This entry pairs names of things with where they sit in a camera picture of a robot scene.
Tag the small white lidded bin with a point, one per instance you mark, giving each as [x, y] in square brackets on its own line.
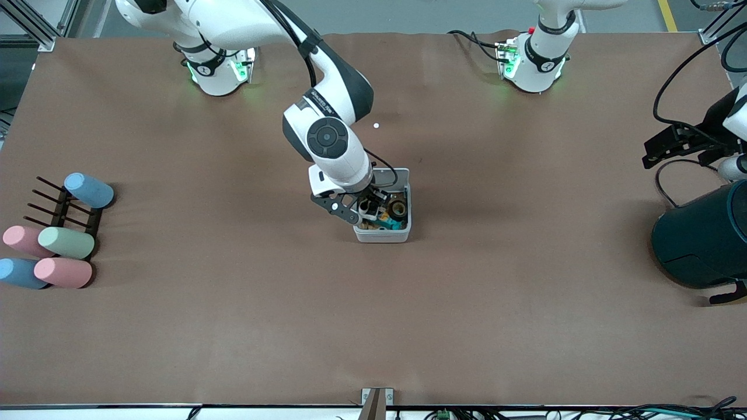
[382, 236]

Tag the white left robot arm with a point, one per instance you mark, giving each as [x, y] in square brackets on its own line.
[543, 52]

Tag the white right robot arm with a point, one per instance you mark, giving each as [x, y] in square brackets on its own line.
[327, 137]

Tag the teal trash item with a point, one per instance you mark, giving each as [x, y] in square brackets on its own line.
[390, 224]

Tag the brown tape roll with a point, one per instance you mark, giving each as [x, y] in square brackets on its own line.
[391, 209]

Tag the dark teal cylindrical device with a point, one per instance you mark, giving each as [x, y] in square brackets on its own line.
[700, 239]

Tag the blue cup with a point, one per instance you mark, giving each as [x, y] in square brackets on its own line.
[20, 273]
[88, 190]

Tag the dark wooden cup rack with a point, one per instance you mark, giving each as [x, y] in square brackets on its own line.
[63, 210]

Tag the mint green cup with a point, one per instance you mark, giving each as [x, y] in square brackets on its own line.
[66, 242]

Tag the pink cup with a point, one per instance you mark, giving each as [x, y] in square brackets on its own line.
[20, 239]
[63, 272]

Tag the aluminium frame post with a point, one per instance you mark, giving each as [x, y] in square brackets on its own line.
[709, 38]
[35, 26]

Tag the metal table edge bracket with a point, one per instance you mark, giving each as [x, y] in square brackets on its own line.
[376, 402]

